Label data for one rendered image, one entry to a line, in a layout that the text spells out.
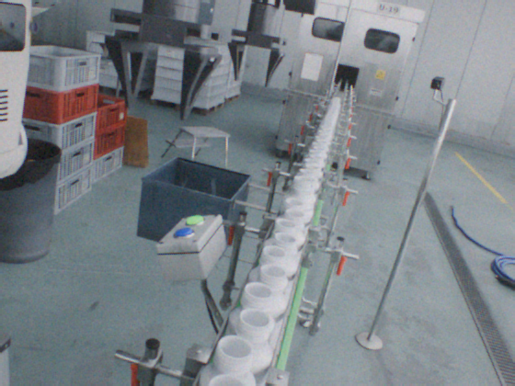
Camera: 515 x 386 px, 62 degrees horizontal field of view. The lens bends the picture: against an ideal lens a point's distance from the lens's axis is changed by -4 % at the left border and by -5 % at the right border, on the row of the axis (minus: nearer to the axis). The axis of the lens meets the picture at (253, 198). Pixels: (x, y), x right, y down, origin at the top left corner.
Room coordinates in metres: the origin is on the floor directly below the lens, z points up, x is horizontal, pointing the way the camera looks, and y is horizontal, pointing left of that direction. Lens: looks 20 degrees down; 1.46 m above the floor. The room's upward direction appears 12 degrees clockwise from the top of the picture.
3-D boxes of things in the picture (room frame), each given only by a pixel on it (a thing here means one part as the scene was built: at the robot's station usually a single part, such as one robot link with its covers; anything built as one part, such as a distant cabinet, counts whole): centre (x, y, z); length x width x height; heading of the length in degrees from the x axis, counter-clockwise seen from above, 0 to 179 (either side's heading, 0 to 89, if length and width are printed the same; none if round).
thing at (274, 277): (0.53, -0.05, 1.08); 0.06 x 0.06 x 0.17
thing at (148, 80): (8.25, 2.85, 0.50); 1.23 x 1.05 x 1.00; 170
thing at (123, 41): (0.47, 0.14, 1.41); 0.07 x 0.07 x 0.09; 82
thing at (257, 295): (0.48, -0.03, 1.08); 0.06 x 0.06 x 0.17
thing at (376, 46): (6.23, -0.89, 1.05); 1.60 x 1.40 x 2.10; 172
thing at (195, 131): (4.56, 0.71, 0.21); 0.61 x 0.47 x 0.41; 45
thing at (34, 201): (2.23, 1.33, 0.32); 0.45 x 0.45 x 0.64
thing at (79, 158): (3.05, 1.55, 0.33); 0.61 x 0.41 x 0.22; 178
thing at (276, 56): (0.91, 0.03, 1.41); 0.07 x 0.07 x 0.09; 81
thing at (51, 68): (3.05, 1.55, 1.00); 0.61 x 0.41 x 0.22; 179
